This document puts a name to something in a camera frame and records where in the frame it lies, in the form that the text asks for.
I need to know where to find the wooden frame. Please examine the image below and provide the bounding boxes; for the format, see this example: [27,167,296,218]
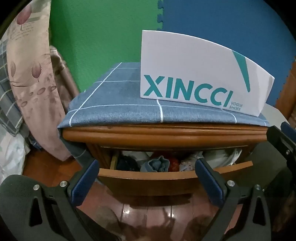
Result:
[275,67,296,126]

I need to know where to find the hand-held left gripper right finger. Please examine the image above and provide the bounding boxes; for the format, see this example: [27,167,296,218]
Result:
[195,158,272,241]

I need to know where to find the white underwear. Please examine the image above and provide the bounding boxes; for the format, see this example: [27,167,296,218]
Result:
[203,148,242,166]

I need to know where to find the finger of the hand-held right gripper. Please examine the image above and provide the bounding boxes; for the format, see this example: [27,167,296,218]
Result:
[266,121,296,169]

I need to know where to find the white shoe box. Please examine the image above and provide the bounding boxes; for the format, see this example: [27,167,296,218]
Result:
[140,30,275,117]

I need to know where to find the wooden nightstand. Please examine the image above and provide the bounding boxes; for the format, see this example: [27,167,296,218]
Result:
[61,124,270,169]

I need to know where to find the green foam mat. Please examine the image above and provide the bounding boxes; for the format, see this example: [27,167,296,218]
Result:
[50,0,163,93]

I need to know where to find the brown bed headboard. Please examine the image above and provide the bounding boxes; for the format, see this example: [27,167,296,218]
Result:
[50,45,80,98]

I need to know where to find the navy patterned underwear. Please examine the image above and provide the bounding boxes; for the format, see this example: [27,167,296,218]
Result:
[116,155,141,172]

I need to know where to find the white patterned bedsheet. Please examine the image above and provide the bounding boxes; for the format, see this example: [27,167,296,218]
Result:
[0,130,30,181]

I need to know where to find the light floral underwear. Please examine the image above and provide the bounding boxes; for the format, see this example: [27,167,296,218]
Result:
[179,158,199,172]

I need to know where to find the blue foam mat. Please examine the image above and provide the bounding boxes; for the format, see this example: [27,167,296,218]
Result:
[157,0,296,109]

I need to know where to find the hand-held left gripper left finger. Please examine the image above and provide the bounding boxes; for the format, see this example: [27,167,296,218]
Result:
[24,159,102,241]

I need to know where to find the grey plaid blanket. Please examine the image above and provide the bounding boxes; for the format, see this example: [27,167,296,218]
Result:
[0,38,26,137]

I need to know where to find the grey blue underwear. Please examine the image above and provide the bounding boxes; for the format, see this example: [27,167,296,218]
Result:
[140,156,170,173]

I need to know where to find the blue checked cloth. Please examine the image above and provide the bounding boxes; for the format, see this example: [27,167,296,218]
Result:
[57,61,271,167]

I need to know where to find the wooden drawer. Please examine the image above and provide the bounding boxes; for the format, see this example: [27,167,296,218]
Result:
[98,151,253,196]

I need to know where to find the red underwear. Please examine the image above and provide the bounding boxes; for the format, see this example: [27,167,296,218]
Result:
[168,156,182,172]

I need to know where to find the pink floral pillow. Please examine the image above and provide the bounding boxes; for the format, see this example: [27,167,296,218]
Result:
[7,0,74,161]

